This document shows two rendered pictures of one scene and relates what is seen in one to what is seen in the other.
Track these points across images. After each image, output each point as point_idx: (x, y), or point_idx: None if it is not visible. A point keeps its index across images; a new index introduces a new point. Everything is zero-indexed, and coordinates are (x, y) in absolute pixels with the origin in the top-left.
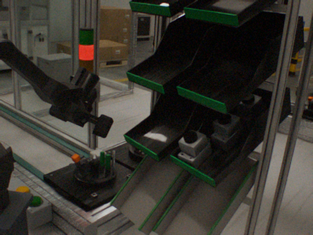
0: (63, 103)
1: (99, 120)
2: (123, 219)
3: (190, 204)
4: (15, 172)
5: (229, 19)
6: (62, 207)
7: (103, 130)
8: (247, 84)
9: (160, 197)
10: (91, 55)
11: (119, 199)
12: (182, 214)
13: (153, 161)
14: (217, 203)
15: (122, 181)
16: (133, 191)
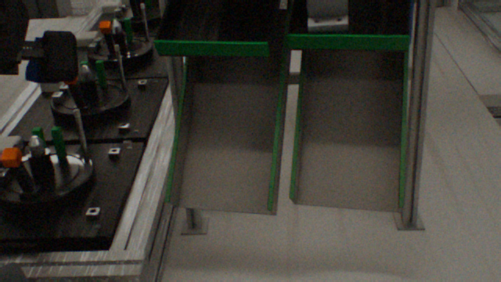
0: (10, 7)
1: (48, 45)
2: (163, 230)
3: (315, 124)
4: None
5: None
6: (49, 270)
7: (71, 63)
8: None
9: (254, 139)
10: None
11: (174, 182)
12: (311, 146)
13: (193, 85)
14: (365, 97)
15: (109, 167)
16: (186, 157)
